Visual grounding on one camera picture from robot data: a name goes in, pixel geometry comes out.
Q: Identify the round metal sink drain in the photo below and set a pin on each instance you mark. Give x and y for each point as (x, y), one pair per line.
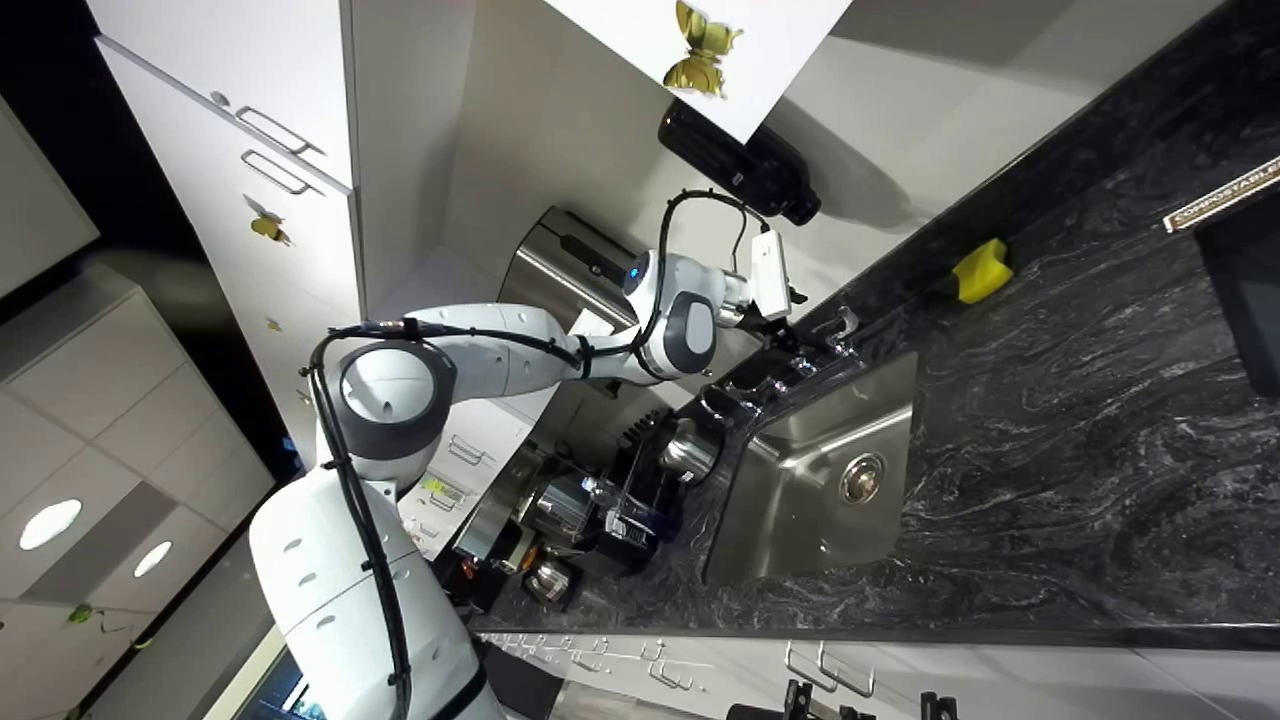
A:
(862, 476)

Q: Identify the yellow sponge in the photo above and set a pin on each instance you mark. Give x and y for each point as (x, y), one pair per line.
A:
(983, 270)

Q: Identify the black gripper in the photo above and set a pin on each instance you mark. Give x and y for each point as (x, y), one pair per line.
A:
(789, 324)

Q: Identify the white overhead cabinet panel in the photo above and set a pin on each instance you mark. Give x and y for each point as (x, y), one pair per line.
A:
(786, 41)

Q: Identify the white tall cabinet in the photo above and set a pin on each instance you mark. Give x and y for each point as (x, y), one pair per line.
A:
(226, 81)

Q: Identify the stainless steel sink basin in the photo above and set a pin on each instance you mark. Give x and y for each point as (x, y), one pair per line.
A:
(812, 494)

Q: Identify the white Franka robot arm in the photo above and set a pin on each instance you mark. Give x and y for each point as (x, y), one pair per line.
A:
(465, 348)

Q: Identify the yellow butterfly decoration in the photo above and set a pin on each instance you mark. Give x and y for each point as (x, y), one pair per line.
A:
(700, 55)

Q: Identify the black cooktop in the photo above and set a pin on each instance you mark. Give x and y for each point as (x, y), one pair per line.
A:
(1244, 293)

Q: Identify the round ceiling light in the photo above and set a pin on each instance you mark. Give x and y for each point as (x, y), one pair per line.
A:
(153, 558)
(50, 525)

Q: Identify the black stand leg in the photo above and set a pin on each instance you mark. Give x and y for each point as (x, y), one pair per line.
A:
(937, 706)
(800, 701)

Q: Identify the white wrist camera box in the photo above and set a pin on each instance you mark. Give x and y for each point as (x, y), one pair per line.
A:
(772, 273)

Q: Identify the black wall-mounted device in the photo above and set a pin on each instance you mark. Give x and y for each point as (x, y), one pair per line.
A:
(742, 161)

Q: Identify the yellow cabinet sticker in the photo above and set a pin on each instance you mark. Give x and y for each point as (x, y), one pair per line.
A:
(269, 224)

